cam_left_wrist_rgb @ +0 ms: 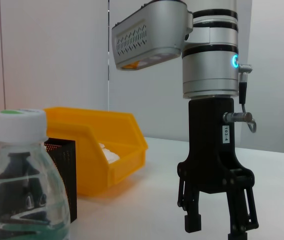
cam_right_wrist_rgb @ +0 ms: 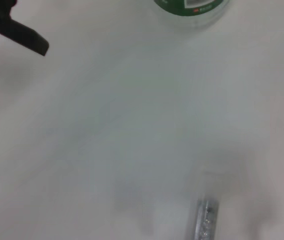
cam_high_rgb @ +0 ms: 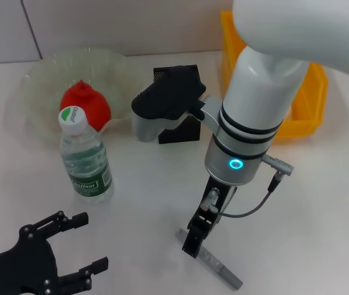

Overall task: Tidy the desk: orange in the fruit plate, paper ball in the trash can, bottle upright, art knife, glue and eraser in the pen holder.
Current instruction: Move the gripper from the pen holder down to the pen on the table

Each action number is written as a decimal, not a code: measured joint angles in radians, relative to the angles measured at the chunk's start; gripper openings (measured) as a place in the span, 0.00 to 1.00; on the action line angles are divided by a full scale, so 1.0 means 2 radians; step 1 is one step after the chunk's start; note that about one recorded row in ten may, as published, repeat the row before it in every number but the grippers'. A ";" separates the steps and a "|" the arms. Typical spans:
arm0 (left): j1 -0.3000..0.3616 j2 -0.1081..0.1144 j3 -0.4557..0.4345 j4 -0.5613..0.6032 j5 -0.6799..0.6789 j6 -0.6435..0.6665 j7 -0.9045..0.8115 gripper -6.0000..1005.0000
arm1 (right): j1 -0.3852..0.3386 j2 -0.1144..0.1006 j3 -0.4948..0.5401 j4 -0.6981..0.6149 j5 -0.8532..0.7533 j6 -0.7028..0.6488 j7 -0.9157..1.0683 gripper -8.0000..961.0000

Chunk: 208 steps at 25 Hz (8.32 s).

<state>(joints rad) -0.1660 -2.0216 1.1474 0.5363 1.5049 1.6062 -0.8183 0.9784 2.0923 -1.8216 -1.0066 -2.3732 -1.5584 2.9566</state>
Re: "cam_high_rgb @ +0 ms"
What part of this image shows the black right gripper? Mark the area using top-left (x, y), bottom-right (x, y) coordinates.
top-left (182, 175), bottom-right (240, 259)

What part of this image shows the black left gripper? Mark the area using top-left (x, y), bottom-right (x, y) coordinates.
top-left (0, 210), bottom-right (110, 295)

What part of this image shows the grey marker pen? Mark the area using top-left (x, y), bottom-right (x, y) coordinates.
top-left (176, 229), bottom-right (244, 291)

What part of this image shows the clear green-label water bottle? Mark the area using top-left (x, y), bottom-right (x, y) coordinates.
top-left (58, 105), bottom-right (115, 203)

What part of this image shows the red-orange toy orange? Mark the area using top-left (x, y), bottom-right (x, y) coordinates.
top-left (59, 79), bottom-right (112, 132)

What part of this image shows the black mesh pen holder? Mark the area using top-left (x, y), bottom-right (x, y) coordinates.
top-left (152, 64), bottom-right (202, 145)

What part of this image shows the translucent wavy fruit plate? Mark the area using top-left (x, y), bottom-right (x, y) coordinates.
top-left (4, 46), bottom-right (145, 147)

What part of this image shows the yellow plastic storage bin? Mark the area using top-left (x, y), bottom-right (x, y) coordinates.
top-left (221, 10), bottom-right (329, 141)

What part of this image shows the right gripper connector cable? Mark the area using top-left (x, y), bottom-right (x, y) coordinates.
top-left (201, 153), bottom-right (295, 218)

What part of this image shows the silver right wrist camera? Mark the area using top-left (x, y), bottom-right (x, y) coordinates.
top-left (130, 64), bottom-right (208, 143)

